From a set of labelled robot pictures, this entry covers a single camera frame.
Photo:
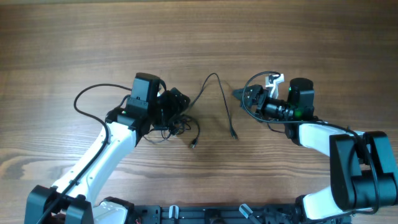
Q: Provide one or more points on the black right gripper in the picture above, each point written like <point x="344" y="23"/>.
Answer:
<point x="258" y="90"/>

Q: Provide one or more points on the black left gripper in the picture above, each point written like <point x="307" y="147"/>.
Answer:
<point x="176" y="104"/>

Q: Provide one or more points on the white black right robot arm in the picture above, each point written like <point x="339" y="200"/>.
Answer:
<point x="363" y="169"/>

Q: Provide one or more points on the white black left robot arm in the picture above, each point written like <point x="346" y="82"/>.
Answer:
<point x="71" y="199"/>

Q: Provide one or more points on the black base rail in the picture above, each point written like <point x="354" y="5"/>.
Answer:
<point x="153" y="214"/>

